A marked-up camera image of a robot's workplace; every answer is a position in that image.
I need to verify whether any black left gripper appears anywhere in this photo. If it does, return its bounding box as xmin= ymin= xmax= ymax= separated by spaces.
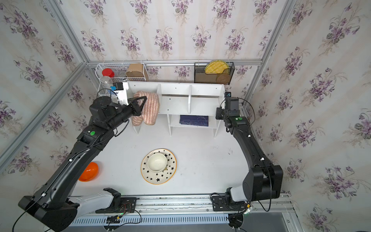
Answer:
xmin=106 ymin=96 xmax=148 ymax=133

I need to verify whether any orange striped cloth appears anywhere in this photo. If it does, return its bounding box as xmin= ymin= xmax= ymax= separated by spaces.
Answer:
xmin=132 ymin=91 xmax=160 ymax=127

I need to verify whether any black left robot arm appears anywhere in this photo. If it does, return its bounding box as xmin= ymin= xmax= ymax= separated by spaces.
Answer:
xmin=18 ymin=96 xmax=147 ymax=232

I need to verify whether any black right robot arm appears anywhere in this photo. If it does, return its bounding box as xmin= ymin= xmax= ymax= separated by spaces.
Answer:
xmin=215 ymin=97 xmax=284 ymax=203

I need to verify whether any white wooden bookshelf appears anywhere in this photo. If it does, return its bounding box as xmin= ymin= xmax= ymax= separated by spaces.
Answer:
xmin=128 ymin=82 xmax=225 ymax=137

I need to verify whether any brown cardboard box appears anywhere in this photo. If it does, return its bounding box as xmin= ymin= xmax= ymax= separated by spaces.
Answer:
xmin=126 ymin=63 xmax=145 ymax=77

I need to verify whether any round woven coaster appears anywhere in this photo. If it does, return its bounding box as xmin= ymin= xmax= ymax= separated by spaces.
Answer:
xmin=216 ymin=73 xmax=231 ymax=85

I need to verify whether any clear plastic bottle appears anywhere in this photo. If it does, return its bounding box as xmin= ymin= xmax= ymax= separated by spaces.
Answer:
xmin=100 ymin=76 xmax=114 ymax=95

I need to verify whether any black mesh basket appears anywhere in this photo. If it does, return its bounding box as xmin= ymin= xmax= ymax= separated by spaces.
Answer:
xmin=194 ymin=62 xmax=235 ymax=84

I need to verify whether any yellow woven fan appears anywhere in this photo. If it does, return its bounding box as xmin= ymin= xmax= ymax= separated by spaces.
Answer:
xmin=204 ymin=61 xmax=229 ymax=74

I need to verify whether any red lidded jar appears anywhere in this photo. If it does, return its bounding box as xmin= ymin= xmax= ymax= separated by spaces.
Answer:
xmin=102 ymin=68 xmax=115 ymax=78

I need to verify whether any cream ceramic bowl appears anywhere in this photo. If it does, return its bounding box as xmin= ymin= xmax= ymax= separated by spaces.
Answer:
xmin=147 ymin=153 xmax=167 ymax=173

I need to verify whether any star patterned plate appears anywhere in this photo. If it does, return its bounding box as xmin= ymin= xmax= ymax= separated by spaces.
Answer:
xmin=141 ymin=148 xmax=177 ymax=185

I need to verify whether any orange plastic bowl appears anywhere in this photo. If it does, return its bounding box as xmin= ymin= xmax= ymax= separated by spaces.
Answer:
xmin=78 ymin=162 xmax=99 ymax=182

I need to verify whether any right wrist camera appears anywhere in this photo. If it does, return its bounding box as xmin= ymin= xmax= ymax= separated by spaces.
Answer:
xmin=224 ymin=91 xmax=231 ymax=98

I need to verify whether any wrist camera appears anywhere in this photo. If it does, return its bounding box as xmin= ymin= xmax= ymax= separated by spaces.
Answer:
xmin=111 ymin=82 xmax=129 ymax=105
xmin=224 ymin=91 xmax=231 ymax=98

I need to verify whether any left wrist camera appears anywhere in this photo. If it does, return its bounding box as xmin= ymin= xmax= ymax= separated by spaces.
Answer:
xmin=111 ymin=82 xmax=129 ymax=105

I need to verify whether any white wire basket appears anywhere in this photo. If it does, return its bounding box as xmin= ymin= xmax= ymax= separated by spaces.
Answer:
xmin=95 ymin=63 xmax=149 ymax=97

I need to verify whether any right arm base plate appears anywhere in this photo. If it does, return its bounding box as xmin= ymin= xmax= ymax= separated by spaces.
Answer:
xmin=210 ymin=193 xmax=251 ymax=213

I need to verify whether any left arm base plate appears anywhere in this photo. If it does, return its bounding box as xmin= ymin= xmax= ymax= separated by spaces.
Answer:
xmin=95 ymin=197 xmax=137 ymax=214

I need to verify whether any aluminium mounting rail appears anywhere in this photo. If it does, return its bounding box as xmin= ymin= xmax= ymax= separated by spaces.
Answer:
xmin=68 ymin=191 xmax=294 ymax=218

